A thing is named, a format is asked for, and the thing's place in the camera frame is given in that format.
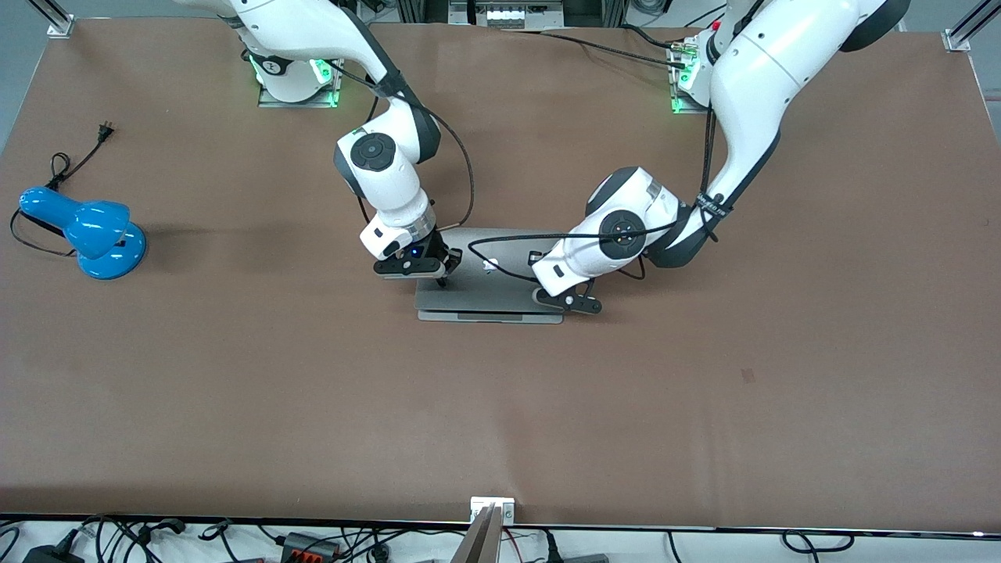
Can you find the aluminium table corner bracket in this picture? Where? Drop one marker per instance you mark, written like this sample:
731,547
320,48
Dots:
966,31
59,30

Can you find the aluminium camera pole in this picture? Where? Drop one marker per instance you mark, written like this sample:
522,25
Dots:
478,543

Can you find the grey flat box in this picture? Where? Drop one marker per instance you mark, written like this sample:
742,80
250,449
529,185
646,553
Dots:
586,558

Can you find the black box with orange parts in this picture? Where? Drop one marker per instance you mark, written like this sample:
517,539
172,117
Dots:
309,547

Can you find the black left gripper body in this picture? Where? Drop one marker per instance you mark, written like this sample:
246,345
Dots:
536,257

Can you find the grey laptop computer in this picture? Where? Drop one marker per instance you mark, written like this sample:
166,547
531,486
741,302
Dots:
485,301

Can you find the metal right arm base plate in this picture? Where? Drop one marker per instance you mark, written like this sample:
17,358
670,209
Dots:
301,100

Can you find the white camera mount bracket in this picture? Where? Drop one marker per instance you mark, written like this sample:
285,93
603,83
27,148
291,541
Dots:
504,504

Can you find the electrical box with white switches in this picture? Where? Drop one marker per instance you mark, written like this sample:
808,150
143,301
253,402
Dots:
504,14

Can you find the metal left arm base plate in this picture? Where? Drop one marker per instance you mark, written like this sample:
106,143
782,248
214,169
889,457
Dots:
680,105

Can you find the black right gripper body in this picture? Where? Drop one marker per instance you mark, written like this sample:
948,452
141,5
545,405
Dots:
435,251

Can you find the black power adapter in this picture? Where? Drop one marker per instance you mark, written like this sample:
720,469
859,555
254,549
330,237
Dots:
51,555

